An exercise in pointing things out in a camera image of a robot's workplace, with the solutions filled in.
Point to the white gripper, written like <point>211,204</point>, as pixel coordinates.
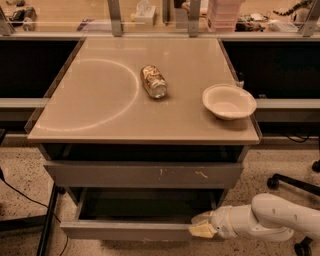
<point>222,218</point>

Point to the grey drawer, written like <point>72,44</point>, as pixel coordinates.
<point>139,214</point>
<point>144,174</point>

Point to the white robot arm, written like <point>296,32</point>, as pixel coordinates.
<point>267,217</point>

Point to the grey top drawer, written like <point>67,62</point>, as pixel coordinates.
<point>144,174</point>

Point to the grey drawer cabinet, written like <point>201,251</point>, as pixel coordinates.
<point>100,111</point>

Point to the black office chair base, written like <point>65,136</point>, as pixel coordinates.
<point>302,248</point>

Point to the white paper bowl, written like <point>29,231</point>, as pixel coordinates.
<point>229,102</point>

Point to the crushed gold soda can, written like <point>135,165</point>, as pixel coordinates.
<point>153,82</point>

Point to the black metal stand leg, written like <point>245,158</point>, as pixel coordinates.
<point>43,221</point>

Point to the pink stacked containers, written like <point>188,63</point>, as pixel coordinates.
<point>222,15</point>

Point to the white tissue box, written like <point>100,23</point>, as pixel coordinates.
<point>145,12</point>

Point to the right metal post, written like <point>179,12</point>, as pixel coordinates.
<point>193,22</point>

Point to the metal post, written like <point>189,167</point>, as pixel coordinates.
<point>193,22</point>
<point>115,17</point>

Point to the left metal post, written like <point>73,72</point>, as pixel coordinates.
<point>115,17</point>

